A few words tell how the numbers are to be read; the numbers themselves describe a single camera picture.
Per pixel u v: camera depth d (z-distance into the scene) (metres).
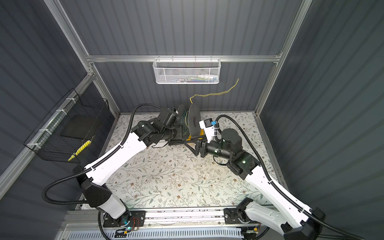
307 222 0.38
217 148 0.55
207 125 0.56
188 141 0.62
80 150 0.68
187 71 1.24
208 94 0.89
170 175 0.89
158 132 0.52
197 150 0.56
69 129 0.75
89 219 0.77
